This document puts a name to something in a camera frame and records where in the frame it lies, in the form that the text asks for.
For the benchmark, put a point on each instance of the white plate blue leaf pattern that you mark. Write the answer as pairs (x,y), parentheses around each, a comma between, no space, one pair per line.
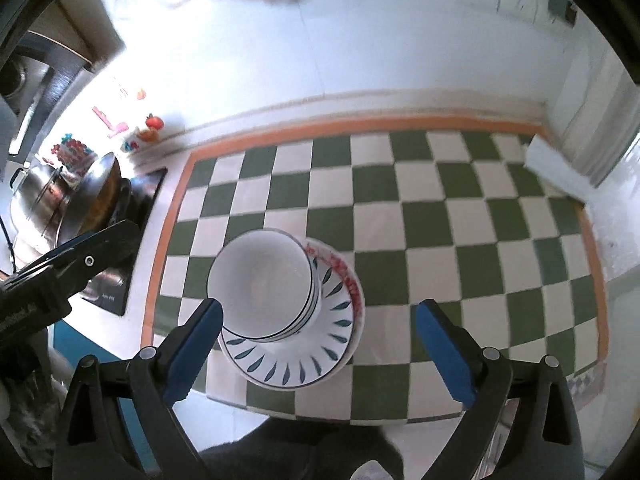
(300,360)

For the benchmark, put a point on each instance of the white plate red pattern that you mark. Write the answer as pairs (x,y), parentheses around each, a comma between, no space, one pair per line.
(351,282)

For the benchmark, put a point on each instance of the steel pot with lid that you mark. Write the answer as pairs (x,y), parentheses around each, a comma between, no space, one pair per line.
(37,195)

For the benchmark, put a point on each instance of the white box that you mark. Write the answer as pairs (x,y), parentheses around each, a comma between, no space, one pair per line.
(560,165)

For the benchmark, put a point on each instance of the range hood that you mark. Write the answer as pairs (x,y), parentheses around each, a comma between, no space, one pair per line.
(45,85)

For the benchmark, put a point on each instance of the green white checkered mat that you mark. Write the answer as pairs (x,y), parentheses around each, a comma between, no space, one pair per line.
(450,220)

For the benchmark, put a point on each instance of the orange ornament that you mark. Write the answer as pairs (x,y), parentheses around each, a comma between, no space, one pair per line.
(147,135)

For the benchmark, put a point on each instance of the red tomato ornament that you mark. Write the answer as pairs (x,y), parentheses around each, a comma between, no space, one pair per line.
(155,122)

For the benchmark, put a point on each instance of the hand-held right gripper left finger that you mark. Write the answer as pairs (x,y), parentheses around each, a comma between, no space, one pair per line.
(197,345)

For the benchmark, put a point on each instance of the teal cabinet front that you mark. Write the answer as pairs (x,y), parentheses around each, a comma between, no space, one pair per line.
(75,342)

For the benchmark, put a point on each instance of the metal wok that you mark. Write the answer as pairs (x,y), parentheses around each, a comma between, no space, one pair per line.
(95,195)

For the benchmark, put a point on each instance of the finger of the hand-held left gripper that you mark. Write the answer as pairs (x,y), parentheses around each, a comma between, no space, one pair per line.
(100,252)

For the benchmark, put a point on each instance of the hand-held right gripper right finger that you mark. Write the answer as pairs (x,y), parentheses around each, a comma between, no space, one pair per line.
(445,350)

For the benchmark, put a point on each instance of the black induction cooker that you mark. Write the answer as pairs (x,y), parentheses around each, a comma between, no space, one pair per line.
(145,200)

